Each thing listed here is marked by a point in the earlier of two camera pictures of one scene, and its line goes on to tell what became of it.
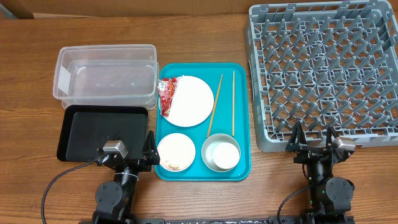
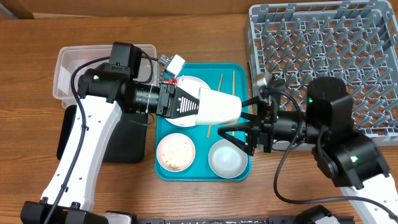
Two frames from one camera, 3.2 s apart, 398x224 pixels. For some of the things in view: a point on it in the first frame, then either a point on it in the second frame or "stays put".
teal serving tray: (203, 128) stays put
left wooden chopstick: (214, 105) stays put
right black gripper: (296, 140) → (263, 118)
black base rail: (270, 219) stays put
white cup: (226, 155) → (216, 107)
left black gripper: (150, 156) → (173, 109)
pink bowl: (176, 152) stays put
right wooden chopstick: (233, 102) stays put
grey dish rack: (323, 64) stays put
